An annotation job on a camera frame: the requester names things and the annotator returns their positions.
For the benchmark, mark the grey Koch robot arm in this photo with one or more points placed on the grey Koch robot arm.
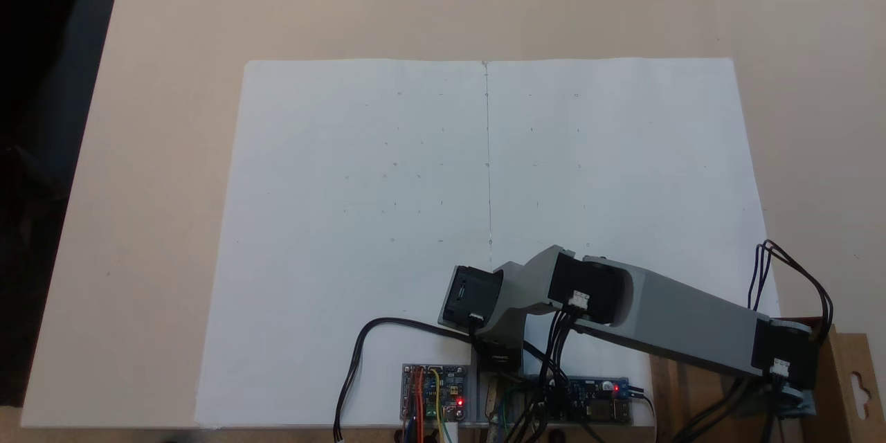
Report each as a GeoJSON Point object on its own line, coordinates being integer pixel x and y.
{"type": "Point", "coordinates": [692, 325]}

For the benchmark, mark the brown cardboard box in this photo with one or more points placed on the brown cardboard box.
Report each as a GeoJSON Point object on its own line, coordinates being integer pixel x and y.
{"type": "Point", "coordinates": [846, 360]}

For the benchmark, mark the blue circuit board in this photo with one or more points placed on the blue circuit board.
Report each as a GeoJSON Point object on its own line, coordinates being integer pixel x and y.
{"type": "Point", "coordinates": [595, 394]}

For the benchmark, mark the white paper sheet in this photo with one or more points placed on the white paper sheet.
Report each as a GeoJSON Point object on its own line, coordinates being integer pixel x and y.
{"type": "Point", "coordinates": [346, 187]}

